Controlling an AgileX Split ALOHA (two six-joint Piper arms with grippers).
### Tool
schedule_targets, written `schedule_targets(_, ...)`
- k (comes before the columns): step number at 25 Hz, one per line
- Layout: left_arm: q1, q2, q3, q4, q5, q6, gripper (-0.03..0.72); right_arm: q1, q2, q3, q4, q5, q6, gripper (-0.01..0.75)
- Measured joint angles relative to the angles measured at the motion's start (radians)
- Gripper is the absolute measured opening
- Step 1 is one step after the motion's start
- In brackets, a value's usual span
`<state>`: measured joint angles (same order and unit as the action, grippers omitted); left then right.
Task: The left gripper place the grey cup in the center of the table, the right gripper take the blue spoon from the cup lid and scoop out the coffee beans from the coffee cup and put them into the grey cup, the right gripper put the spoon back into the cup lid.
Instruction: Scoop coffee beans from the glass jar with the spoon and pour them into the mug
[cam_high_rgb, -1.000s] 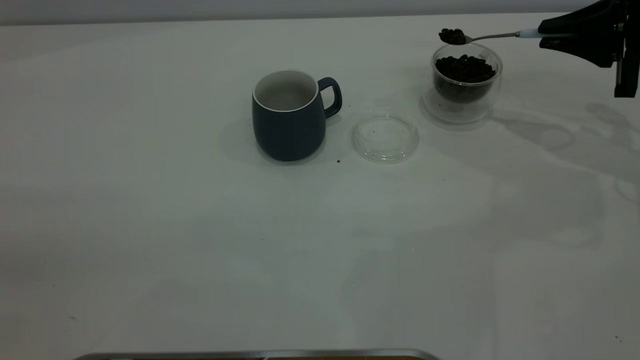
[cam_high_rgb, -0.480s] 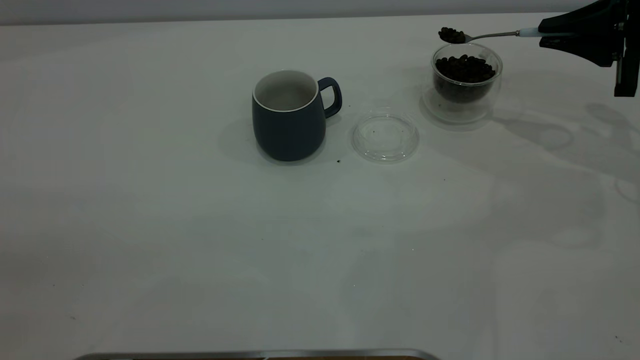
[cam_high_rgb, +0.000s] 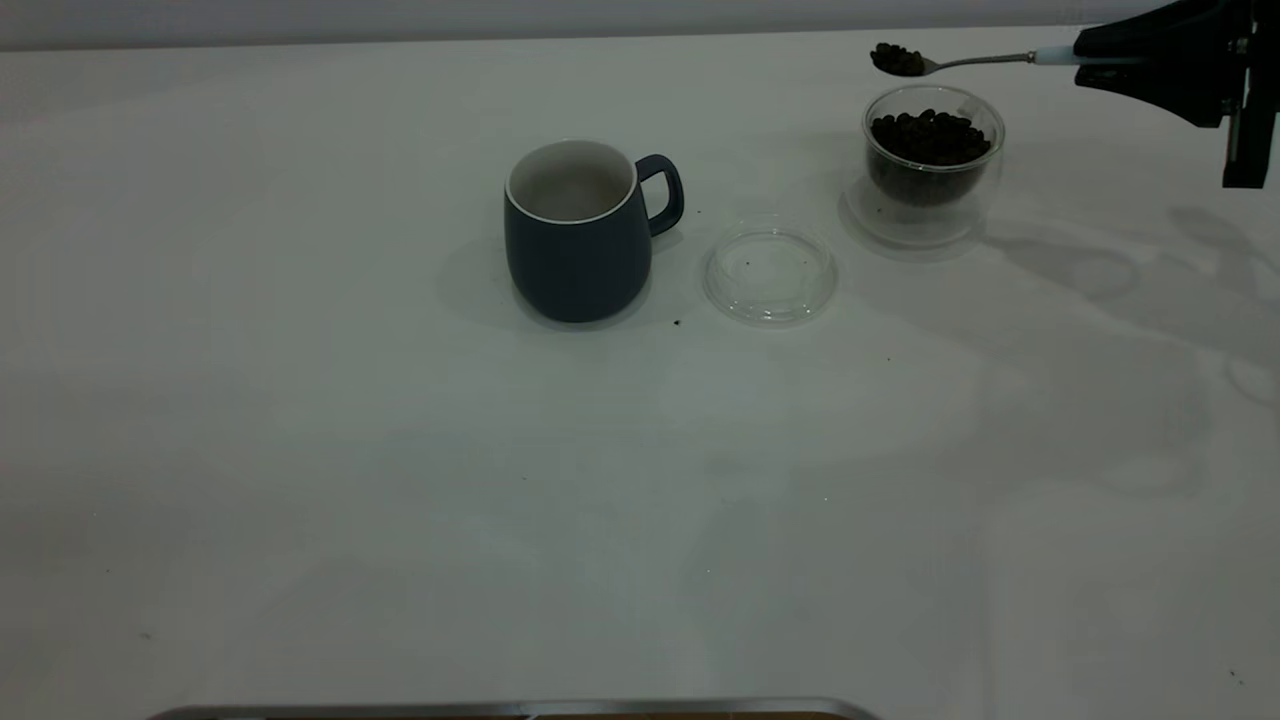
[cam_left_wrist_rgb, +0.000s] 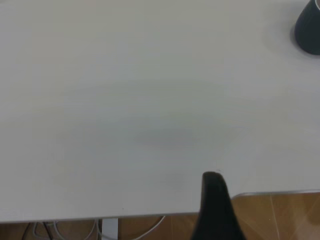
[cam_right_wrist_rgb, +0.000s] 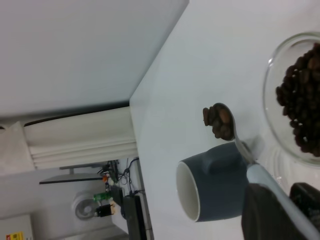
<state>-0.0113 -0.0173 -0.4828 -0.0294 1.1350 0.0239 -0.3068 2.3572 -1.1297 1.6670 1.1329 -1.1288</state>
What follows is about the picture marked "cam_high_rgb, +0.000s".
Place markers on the dark coffee beans pile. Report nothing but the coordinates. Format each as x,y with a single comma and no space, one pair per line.
930,140

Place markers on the clear glass saucer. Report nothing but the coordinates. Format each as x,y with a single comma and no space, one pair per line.
770,300

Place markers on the clear double-wall glass cup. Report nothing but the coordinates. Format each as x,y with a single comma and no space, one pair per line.
915,228

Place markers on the dark blue-grey ceramic mug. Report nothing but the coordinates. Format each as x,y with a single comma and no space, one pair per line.
580,265

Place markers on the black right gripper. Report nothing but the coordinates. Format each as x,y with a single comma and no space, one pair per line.
1255,100

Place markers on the small coffee bean heap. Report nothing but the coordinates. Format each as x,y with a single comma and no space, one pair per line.
897,58

